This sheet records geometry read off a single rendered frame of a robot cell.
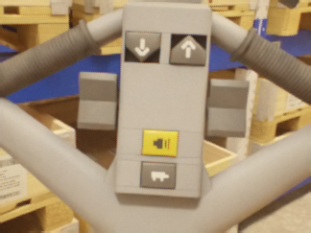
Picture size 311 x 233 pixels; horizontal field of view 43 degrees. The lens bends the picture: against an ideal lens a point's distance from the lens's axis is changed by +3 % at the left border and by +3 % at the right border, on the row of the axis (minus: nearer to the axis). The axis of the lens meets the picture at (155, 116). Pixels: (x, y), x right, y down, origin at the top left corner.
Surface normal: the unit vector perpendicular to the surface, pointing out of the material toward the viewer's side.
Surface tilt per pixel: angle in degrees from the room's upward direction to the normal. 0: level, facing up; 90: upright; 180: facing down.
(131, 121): 74
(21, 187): 90
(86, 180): 68
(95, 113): 57
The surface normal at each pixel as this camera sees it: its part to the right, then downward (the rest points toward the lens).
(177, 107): -0.04, 0.06
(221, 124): -0.01, -0.23
